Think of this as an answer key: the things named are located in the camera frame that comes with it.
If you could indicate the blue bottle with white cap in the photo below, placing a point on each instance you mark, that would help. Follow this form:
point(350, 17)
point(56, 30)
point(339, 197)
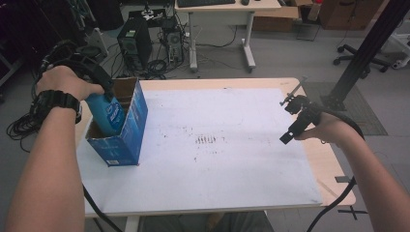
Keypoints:
point(108, 116)

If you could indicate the white desk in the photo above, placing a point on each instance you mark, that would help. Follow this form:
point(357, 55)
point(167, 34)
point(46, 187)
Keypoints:
point(222, 14)

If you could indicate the black box with white print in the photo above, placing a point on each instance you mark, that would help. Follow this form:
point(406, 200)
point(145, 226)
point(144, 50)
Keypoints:
point(150, 16)

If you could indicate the small grey computer case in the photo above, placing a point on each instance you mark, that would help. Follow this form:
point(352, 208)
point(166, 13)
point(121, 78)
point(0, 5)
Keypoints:
point(174, 43)

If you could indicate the person's left hand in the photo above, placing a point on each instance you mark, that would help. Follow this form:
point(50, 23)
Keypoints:
point(64, 80)

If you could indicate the flat cardboard box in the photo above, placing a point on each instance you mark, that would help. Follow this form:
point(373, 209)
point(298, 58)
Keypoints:
point(274, 19)

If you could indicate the black tape strip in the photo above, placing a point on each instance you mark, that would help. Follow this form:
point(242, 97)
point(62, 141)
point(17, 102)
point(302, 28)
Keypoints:
point(341, 179)

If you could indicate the black computer tower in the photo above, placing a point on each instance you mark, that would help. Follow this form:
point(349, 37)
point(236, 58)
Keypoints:
point(133, 42)

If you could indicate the black keyboard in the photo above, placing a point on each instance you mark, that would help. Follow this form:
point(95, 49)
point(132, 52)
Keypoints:
point(206, 2)

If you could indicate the white foam mat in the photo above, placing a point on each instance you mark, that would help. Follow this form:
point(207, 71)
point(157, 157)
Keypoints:
point(225, 167)

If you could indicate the person's right hand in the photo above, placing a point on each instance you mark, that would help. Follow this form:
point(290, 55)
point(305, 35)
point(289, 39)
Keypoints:
point(333, 130)

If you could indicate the black metal post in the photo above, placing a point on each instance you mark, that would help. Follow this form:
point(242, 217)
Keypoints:
point(370, 45)

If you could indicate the black office chair base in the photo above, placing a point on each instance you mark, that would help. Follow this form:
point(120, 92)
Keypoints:
point(357, 56)

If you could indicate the black computer mouse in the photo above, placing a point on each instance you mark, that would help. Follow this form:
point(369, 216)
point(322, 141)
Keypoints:
point(245, 2)

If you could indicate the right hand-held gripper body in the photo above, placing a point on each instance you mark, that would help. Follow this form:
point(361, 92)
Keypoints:
point(307, 111)

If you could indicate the white stand base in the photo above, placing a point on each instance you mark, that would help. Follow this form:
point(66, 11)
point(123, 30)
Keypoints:
point(96, 40)

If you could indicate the black wristwatch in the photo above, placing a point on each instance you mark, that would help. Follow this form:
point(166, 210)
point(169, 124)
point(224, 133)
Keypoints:
point(54, 100)

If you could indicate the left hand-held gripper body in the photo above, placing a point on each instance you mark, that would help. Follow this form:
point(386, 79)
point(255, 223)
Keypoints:
point(93, 69)

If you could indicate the white table leg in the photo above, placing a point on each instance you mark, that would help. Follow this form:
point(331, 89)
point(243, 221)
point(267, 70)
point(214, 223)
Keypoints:
point(132, 224)

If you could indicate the blue cardboard box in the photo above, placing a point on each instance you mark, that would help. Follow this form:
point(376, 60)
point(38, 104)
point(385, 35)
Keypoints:
point(127, 145)

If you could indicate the black tape cross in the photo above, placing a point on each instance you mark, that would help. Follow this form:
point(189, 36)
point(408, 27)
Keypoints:
point(352, 212)

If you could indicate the wooden table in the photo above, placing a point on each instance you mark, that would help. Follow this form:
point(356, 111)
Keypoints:
point(325, 158)

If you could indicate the person's grey trousers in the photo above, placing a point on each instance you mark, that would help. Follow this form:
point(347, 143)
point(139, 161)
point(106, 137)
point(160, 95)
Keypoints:
point(238, 223)

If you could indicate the dark grey floor mat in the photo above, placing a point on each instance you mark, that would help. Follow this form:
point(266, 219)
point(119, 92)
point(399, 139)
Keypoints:
point(364, 109)

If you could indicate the large cardboard box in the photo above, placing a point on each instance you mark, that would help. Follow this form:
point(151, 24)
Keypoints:
point(348, 14)

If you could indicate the dark curtain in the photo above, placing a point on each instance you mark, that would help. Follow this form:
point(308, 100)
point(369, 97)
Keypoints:
point(32, 25)

